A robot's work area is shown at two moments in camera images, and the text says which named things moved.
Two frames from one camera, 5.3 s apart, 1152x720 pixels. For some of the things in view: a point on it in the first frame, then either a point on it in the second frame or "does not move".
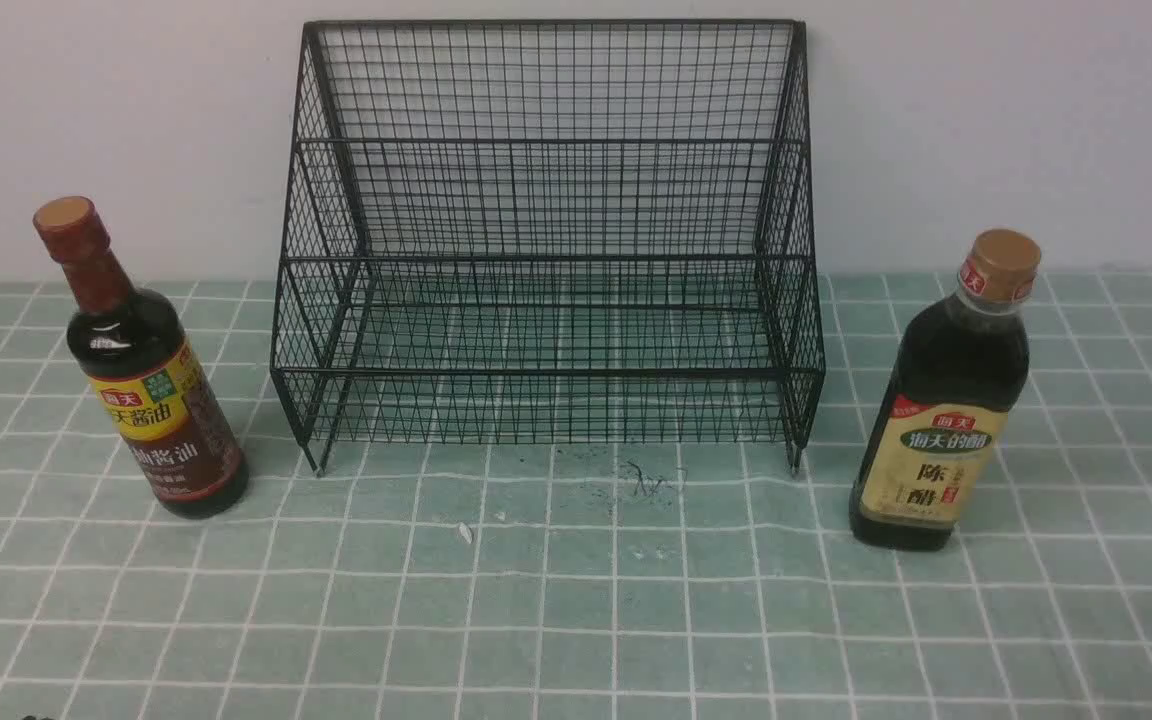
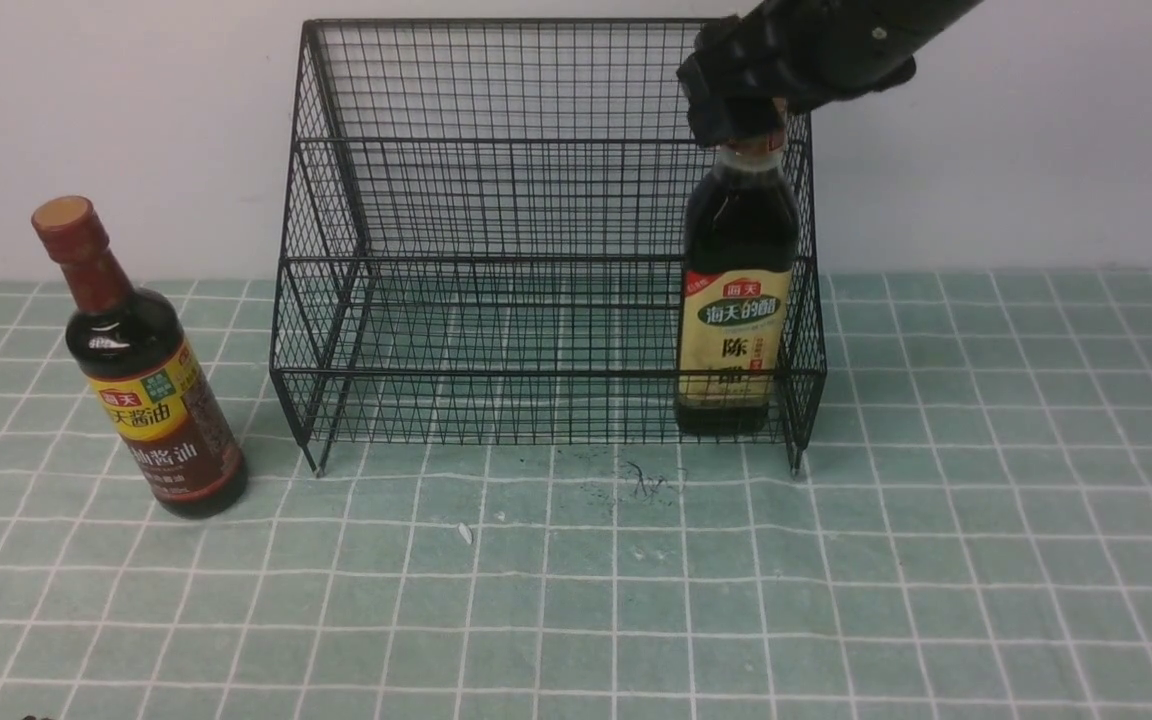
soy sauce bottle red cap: [131, 350] does not move
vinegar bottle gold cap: [936, 442] to [739, 257]
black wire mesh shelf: [544, 232] does not move
